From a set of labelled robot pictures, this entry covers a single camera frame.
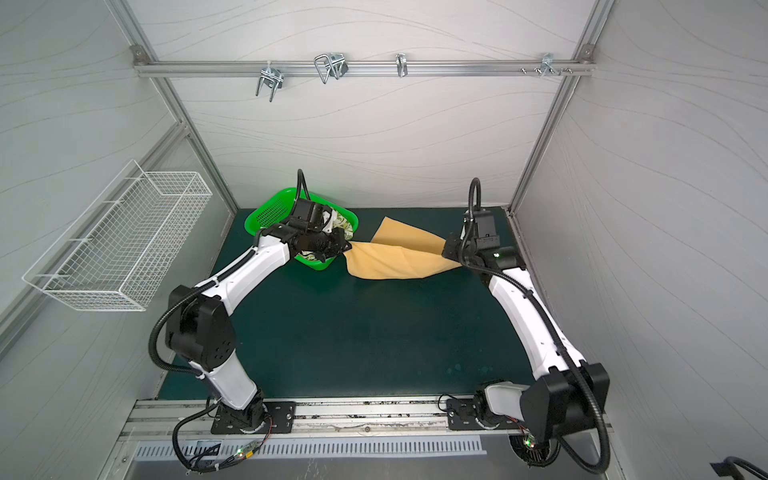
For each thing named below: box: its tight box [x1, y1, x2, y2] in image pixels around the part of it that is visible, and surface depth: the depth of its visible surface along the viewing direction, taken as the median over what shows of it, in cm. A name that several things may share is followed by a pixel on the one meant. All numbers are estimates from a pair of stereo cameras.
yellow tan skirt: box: [343, 217, 463, 280], surface depth 90 cm
